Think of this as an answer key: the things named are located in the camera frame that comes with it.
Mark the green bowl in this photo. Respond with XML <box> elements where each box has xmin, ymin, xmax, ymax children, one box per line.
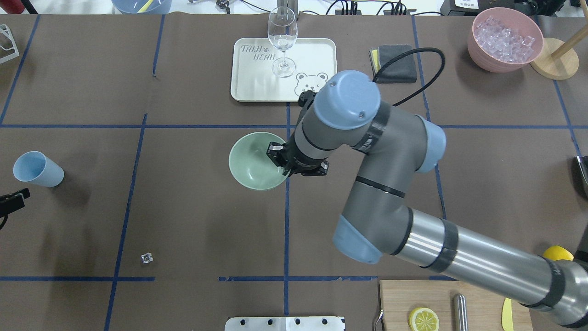
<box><xmin>228</xmin><ymin>132</ymin><xmax>286</xmax><ymax>191</ymax></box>

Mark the cream bear tray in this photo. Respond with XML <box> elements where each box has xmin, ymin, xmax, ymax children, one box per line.
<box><xmin>231</xmin><ymin>38</ymin><xmax>338</xmax><ymax>102</ymax></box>

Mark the black robot cable right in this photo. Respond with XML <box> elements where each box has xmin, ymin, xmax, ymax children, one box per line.
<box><xmin>372</xmin><ymin>47</ymin><xmax>446</xmax><ymax>107</ymax></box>

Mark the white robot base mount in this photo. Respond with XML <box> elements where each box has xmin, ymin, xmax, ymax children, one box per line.
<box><xmin>224</xmin><ymin>316</ymin><xmax>346</xmax><ymax>331</ymax></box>

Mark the blue bowl with fork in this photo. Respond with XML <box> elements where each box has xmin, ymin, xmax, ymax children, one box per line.
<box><xmin>111</xmin><ymin>0</ymin><xmax>172</xmax><ymax>15</ymax></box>

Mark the steel muddler black cap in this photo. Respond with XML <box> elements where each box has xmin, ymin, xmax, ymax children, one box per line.
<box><xmin>453</xmin><ymin>293</ymin><xmax>469</xmax><ymax>331</ymax></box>

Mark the yellow lemon front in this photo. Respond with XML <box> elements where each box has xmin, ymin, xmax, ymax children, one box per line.
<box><xmin>542</xmin><ymin>245</ymin><xmax>574</xmax><ymax>261</ymax></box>

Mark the white wire dish rack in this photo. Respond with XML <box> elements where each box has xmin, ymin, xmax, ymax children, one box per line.
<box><xmin>0</xmin><ymin>24</ymin><xmax>20</xmax><ymax>63</ymax></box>

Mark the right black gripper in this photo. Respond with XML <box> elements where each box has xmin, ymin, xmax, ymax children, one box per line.
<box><xmin>267</xmin><ymin>141</ymin><xmax>329</xmax><ymax>177</ymax></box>

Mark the yellow plastic fork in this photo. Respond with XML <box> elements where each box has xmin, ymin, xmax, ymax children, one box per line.
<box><xmin>137</xmin><ymin>0</ymin><xmax>154</xmax><ymax>13</ymax></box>

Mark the wooden stand with pole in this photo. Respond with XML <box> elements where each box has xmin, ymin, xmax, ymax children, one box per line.
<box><xmin>531</xmin><ymin>25</ymin><xmax>588</xmax><ymax>80</ymax></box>

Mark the wooden cutting board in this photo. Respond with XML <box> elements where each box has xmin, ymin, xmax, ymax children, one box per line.
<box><xmin>379</xmin><ymin>280</ymin><xmax>534</xmax><ymax>331</ymax></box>

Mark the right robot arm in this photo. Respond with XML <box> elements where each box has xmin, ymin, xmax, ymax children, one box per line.
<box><xmin>266</xmin><ymin>70</ymin><xmax>588</xmax><ymax>331</ymax></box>

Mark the yellow plastic knife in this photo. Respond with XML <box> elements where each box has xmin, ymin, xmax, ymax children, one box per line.
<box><xmin>501</xmin><ymin>297</ymin><xmax>514</xmax><ymax>331</ymax></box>

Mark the pink bowl of ice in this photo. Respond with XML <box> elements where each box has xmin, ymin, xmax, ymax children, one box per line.
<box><xmin>468</xmin><ymin>7</ymin><xmax>544</xmax><ymax>73</ymax></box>

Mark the clear wine glass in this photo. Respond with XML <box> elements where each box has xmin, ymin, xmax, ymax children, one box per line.
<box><xmin>267</xmin><ymin>6</ymin><xmax>298</xmax><ymax>78</ymax></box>

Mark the lemon half slice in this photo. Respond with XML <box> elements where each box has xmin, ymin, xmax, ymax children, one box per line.
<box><xmin>408</xmin><ymin>307</ymin><xmax>440</xmax><ymax>331</ymax></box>

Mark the loose ice cube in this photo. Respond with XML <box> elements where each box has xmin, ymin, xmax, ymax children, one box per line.
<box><xmin>141</xmin><ymin>253</ymin><xmax>153</xmax><ymax>264</ymax></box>

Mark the light blue cup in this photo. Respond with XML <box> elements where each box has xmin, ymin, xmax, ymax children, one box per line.
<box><xmin>13</xmin><ymin>151</ymin><xmax>64</xmax><ymax>187</ymax></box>

